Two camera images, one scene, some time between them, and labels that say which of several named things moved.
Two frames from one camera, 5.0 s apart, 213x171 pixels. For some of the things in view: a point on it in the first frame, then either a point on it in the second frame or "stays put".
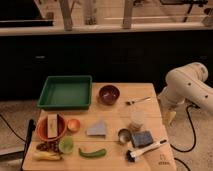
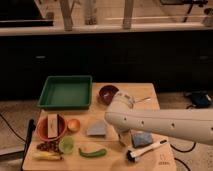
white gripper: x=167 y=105 → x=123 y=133
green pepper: x=93 y=154 stays put
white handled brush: x=130 y=154 stays put
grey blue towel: x=98 y=129 stays put
